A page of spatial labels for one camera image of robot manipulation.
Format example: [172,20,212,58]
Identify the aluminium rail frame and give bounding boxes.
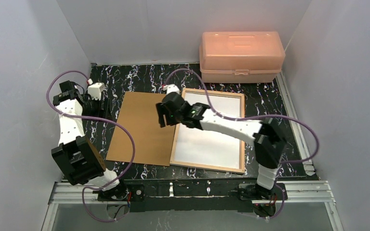
[41,71,345,231]

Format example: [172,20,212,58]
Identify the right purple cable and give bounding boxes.
[162,68,320,220]

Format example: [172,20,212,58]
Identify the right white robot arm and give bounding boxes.
[156,92,287,200]

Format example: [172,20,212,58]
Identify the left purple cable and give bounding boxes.
[46,70,137,223]

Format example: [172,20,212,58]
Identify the orange plastic storage box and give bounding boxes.
[199,31,285,83]

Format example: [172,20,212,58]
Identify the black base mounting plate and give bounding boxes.
[96,178,288,214]

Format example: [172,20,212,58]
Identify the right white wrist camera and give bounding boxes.
[162,84,181,95]

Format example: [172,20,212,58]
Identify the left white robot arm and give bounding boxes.
[51,80,120,191]

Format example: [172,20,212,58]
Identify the printed photo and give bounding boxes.
[174,91,241,169]

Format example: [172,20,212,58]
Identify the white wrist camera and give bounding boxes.
[87,79,106,100]
[162,84,181,95]

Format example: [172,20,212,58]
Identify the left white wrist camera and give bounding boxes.
[87,79,106,100]

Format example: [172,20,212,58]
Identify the purple cable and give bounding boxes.
[162,68,320,220]
[46,70,137,223]

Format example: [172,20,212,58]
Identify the brown backing board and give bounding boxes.
[117,91,175,166]

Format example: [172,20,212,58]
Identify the picture frame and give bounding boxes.
[170,88,246,175]

